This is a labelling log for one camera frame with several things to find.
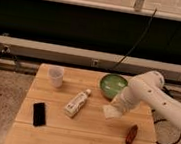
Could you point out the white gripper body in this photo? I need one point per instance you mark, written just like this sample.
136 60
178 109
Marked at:
124 101

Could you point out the white plastic bottle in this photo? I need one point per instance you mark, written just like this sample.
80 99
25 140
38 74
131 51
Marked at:
76 103

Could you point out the white sponge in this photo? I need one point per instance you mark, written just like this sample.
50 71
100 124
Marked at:
111 112

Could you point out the wooden table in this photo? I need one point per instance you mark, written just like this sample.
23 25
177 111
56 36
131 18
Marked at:
88 126

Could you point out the black smartphone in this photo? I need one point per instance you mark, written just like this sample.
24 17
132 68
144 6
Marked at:
39 114

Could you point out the green ceramic bowl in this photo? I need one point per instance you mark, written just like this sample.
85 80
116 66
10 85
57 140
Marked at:
111 84

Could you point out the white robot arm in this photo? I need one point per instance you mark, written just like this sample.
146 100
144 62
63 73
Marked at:
146 87

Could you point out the translucent plastic cup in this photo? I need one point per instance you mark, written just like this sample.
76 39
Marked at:
55 73

